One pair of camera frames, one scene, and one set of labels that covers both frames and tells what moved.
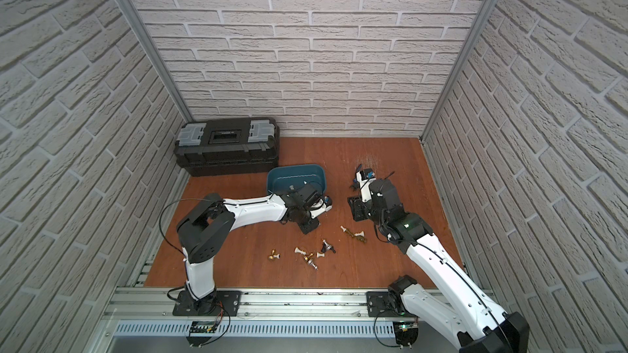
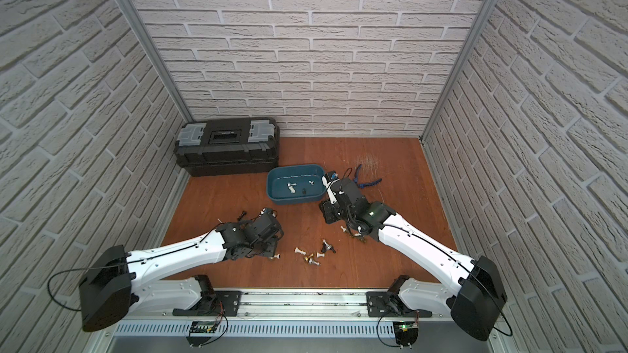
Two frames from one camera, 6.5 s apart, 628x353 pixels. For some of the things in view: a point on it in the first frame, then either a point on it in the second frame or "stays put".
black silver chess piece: (325, 247) stays put
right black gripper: (356, 205) -> (326, 209)
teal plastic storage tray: (286, 179) stays put
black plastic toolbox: (227, 146) stays put
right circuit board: (405, 332) stays put
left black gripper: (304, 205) -> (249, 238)
